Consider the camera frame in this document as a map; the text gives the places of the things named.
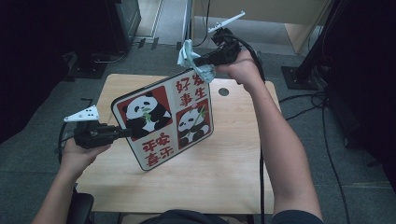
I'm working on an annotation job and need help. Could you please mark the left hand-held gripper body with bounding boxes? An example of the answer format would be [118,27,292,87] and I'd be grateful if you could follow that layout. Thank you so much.
[64,105,120,149]

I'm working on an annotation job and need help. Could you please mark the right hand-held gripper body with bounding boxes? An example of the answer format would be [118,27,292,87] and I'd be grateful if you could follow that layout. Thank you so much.
[207,10,247,66]

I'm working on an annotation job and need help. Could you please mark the panda print board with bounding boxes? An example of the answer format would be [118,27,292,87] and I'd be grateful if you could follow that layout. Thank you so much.
[110,68,215,172]

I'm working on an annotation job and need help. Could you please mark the person's right hand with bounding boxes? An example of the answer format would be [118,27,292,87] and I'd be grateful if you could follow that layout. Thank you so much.
[214,49,265,94]

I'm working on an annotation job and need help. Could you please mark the person's left hand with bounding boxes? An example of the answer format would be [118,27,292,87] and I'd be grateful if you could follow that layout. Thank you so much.
[59,138,111,180]

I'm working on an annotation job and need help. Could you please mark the beige wooden furniture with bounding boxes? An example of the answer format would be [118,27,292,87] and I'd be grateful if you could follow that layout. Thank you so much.
[190,0,332,54]

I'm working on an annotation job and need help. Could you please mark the black floor stand base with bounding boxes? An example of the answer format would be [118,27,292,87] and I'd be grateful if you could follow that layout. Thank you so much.
[66,50,108,79]

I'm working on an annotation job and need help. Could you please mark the black chair armrest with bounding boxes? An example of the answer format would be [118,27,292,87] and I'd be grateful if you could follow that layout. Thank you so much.
[65,192,95,224]

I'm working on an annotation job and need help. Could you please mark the black metal stand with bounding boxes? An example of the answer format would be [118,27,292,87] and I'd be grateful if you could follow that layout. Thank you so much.
[281,0,344,91]

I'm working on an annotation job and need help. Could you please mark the black cabinet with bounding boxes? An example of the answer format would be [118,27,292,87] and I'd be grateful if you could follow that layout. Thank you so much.
[104,0,142,54]

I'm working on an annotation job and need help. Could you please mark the person's dark shirt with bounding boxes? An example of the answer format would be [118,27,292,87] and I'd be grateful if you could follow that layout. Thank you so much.
[138,208,325,224]

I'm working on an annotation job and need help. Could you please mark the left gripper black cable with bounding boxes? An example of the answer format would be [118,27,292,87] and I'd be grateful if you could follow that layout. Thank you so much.
[57,121,69,164]

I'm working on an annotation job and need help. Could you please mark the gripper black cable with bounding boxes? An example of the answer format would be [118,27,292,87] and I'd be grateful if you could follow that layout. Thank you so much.
[57,121,69,164]
[228,33,267,224]

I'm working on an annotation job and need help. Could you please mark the hanging black cable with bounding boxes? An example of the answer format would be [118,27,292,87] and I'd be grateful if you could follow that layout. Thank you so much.
[191,0,211,48]

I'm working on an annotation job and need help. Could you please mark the black looped floor cable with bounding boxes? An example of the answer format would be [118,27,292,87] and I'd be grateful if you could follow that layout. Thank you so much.
[278,91,328,122]

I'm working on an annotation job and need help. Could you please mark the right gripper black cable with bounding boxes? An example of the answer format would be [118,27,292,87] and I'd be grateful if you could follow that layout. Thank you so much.
[228,33,267,224]

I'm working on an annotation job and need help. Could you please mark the long black floor cable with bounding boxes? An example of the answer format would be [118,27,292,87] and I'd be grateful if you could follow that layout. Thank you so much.
[321,105,351,224]

